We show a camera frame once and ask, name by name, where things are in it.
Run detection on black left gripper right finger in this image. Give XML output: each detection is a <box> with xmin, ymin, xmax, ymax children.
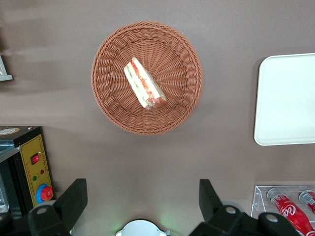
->
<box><xmin>189</xmin><ymin>178</ymin><xmax>303</xmax><ymax>236</ymax></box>

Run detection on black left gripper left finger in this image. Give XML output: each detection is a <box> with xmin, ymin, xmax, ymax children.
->
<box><xmin>0</xmin><ymin>178</ymin><xmax>88</xmax><ymax>236</ymax></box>

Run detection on triangle sandwich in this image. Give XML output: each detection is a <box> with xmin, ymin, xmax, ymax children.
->
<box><xmin>123</xmin><ymin>57</ymin><xmax>168</xmax><ymax>111</ymax></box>

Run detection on brown round wicker basket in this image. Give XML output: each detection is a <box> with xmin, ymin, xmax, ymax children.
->
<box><xmin>91</xmin><ymin>20</ymin><xmax>204</xmax><ymax>135</ymax></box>

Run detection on cream plastic tray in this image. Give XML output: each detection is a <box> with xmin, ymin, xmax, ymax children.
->
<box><xmin>253</xmin><ymin>53</ymin><xmax>315</xmax><ymax>147</ymax></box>

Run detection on clear acrylic bottle rack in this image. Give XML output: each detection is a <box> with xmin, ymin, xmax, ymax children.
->
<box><xmin>250</xmin><ymin>184</ymin><xmax>315</xmax><ymax>236</ymax></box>

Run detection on red Coca-Cola bottle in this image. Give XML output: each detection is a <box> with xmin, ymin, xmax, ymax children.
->
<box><xmin>267</xmin><ymin>187</ymin><xmax>315</xmax><ymax>236</ymax></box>
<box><xmin>298</xmin><ymin>189</ymin><xmax>315</xmax><ymax>214</ymax></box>

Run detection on grey metal snack rack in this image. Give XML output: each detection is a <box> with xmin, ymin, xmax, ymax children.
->
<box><xmin>0</xmin><ymin>54</ymin><xmax>14</xmax><ymax>82</ymax></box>

